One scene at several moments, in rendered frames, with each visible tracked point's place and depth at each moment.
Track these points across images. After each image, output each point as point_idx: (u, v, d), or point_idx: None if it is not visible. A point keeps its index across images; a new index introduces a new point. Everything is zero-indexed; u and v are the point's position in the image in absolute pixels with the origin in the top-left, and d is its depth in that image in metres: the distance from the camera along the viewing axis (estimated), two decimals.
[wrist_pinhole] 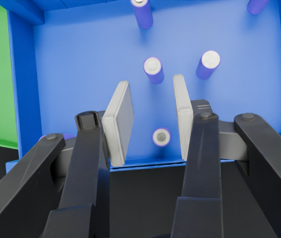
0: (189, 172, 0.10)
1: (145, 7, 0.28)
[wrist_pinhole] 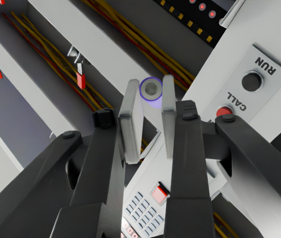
0: (175, 173, 0.10)
1: (159, 99, 0.21)
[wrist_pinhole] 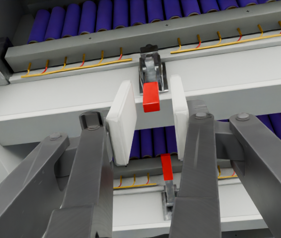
0: (185, 172, 0.10)
1: None
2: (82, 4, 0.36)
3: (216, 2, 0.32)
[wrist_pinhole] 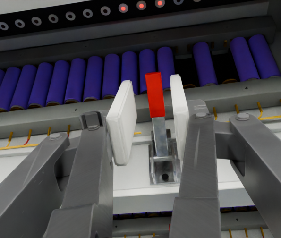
0: (185, 172, 0.10)
1: (166, 82, 0.29)
2: None
3: None
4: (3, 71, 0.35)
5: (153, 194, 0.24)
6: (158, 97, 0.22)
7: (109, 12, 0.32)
